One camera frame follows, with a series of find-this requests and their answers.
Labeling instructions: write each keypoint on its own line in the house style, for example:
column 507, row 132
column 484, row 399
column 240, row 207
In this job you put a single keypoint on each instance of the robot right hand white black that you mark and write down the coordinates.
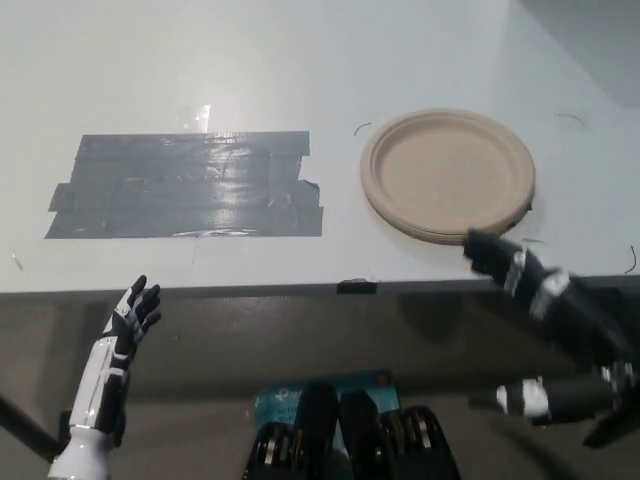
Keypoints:
column 550, row 295

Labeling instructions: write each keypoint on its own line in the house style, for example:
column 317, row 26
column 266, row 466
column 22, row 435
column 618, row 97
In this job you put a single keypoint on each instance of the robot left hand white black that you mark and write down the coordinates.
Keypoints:
column 105, row 370

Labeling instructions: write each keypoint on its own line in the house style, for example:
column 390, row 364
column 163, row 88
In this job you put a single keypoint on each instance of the stack of beige paper plates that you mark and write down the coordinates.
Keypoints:
column 445, row 170

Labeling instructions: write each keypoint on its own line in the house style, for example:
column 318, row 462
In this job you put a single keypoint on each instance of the black table leg bar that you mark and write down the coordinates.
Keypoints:
column 25, row 425

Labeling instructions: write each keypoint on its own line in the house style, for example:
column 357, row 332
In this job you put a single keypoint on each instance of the teal printed box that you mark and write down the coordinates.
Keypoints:
column 280, row 400

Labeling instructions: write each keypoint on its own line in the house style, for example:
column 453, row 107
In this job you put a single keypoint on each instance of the grey duct tape patch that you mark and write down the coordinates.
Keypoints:
column 185, row 187

